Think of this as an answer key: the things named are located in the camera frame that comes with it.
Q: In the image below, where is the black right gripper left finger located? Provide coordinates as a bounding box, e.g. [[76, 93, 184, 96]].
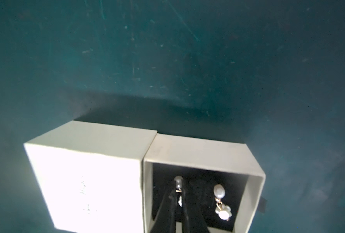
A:
[[150, 182, 178, 233]]

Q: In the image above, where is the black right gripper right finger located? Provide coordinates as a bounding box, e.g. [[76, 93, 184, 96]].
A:
[[181, 179, 210, 233]]

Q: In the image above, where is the silver earring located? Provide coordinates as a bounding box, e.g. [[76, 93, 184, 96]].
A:
[[213, 184, 232, 221], [174, 176, 183, 207]]

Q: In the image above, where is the small cream box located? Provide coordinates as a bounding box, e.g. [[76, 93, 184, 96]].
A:
[[24, 121, 266, 233]]

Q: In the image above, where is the green table mat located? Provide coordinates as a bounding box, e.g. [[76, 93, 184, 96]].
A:
[[0, 1, 345, 233]]

